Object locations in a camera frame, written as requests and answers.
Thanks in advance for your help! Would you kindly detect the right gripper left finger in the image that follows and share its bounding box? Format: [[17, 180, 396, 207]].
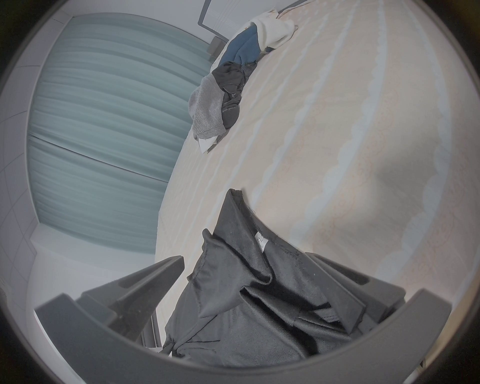
[[77, 256, 185, 342]]

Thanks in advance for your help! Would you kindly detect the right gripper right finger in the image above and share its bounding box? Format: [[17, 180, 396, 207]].
[[305, 252, 407, 335]]

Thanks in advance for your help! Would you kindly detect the black garment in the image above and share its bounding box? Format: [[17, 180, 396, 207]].
[[161, 188, 376, 369]]

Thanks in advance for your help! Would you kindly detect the bed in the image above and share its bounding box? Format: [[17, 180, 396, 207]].
[[154, 0, 478, 347]]

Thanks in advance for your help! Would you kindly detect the pile of clothes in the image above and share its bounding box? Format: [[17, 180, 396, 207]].
[[187, 10, 299, 154]]

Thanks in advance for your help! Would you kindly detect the blue-green curtain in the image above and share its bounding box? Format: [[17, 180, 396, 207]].
[[28, 17, 223, 181], [26, 134, 170, 260]]

